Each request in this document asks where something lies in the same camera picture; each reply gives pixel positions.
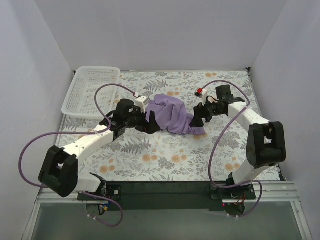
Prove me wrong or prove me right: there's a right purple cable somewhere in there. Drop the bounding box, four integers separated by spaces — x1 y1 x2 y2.
201 80 263 218

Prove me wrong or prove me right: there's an aluminium frame rail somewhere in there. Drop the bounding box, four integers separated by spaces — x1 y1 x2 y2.
36 188 78 204

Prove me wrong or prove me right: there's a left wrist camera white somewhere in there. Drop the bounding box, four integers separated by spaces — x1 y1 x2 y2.
134 96 150 113

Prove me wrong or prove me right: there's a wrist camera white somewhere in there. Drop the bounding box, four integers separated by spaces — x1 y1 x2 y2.
194 88 208 105
134 96 150 113

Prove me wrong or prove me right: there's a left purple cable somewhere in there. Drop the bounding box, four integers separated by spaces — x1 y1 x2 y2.
19 83 140 228

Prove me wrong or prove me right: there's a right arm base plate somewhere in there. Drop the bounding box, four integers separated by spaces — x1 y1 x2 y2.
208 184 256 201

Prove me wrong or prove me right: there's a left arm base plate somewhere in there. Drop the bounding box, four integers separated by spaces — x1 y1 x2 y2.
77 182 123 202

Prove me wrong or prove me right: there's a purple t shirt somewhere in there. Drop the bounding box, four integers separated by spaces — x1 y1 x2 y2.
146 94 206 135

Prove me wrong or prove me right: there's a white plastic basket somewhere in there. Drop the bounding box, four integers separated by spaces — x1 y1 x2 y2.
61 66 121 120

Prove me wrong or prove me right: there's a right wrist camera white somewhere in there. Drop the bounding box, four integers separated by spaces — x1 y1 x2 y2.
194 88 208 105

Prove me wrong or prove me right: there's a purple cable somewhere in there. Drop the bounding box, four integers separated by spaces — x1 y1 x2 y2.
201 80 263 218
19 83 140 228

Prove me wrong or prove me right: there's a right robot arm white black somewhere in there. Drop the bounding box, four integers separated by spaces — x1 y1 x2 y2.
190 84 287 199

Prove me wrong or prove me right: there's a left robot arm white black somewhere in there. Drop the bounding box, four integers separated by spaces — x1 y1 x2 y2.
38 96 161 200

